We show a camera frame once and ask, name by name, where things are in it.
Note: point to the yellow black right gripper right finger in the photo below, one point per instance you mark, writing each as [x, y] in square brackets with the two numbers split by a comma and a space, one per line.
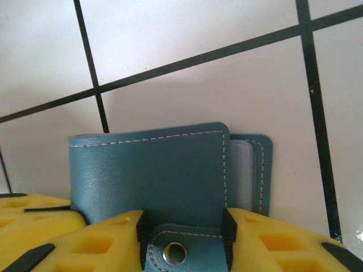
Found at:
[283, 249]

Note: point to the teal leather card holder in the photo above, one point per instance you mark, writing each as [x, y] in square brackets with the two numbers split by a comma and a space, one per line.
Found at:
[147, 175]

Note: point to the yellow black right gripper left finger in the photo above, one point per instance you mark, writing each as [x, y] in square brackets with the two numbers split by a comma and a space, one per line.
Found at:
[93, 249]

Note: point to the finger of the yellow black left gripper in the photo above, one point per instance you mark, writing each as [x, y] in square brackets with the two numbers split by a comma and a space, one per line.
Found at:
[34, 221]

